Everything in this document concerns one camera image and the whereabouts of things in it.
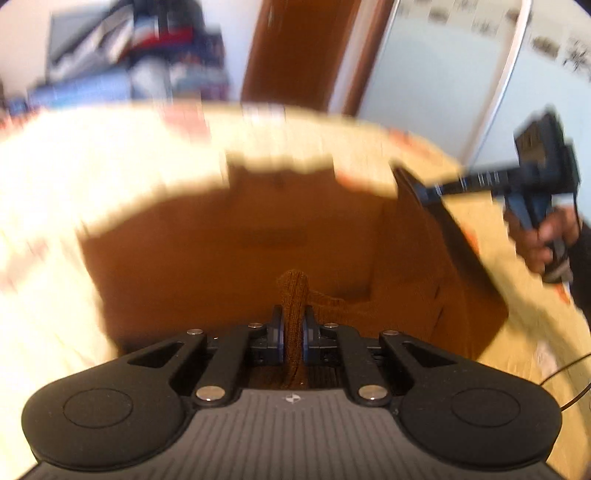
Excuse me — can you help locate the grey framed panel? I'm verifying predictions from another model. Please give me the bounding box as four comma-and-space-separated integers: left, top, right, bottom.
47, 7, 136, 75

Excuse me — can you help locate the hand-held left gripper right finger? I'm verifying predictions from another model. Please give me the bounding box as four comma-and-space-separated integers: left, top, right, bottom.
302, 307, 462, 408

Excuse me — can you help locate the blue quilted blanket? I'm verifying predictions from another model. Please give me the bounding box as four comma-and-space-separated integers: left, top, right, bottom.
25, 73, 132, 109

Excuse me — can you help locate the white wardrobe sliding door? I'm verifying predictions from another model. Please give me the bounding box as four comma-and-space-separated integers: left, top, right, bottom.
355, 0, 591, 223

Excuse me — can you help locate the pile of mixed clothes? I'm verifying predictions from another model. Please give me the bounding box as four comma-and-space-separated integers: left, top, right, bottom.
106, 0, 232, 101

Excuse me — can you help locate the brown wooden door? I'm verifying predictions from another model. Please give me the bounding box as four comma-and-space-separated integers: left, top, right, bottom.
240, 0, 366, 110

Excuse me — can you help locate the brown knit sweater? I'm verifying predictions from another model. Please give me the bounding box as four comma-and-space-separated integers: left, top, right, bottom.
76, 164, 511, 393

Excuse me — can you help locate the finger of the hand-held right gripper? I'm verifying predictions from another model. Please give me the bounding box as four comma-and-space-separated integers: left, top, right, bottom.
413, 178, 465, 208

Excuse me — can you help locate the brown wooden door frame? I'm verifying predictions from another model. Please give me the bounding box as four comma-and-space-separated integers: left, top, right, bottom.
323, 0, 399, 117

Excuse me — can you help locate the thin black cable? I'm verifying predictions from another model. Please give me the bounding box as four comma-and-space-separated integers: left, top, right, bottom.
538, 353, 591, 412

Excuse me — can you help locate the yellow floral bedspread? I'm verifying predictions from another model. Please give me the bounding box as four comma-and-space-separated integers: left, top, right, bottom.
0, 102, 591, 480

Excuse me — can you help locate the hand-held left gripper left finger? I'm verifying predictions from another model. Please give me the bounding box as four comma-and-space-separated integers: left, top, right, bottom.
124, 305, 285, 408

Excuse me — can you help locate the person's right hand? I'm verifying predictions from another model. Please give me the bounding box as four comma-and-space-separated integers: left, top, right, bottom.
505, 205, 583, 278

